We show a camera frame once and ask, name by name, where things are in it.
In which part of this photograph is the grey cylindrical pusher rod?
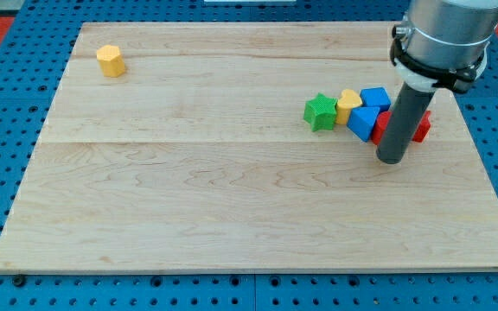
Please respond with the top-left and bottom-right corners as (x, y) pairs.
(376, 83), (434, 164)

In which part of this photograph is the yellow heart block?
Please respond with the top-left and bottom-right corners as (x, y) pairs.
(335, 89), (362, 125)

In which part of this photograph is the blue cube block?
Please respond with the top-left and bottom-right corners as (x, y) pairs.
(360, 87), (392, 112)

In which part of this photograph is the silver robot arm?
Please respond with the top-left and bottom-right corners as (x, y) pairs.
(390, 0), (498, 93)

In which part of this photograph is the yellow hexagon block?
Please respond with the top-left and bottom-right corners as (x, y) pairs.
(96, 45), (126, 78)

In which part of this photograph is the green star block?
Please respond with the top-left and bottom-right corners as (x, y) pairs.
(303, 93), (337, 132)

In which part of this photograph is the red block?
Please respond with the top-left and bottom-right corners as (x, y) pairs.
(370, 111), (431, 145)

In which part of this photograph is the blue triangle block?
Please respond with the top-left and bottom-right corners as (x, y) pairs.
(347, 107), (380, 143)

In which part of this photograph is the light wooden board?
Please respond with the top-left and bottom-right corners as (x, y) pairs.
(0, 22), (498, 275)

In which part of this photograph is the black cable clamp ring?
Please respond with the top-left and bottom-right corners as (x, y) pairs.
(389, 36), (488, 95)

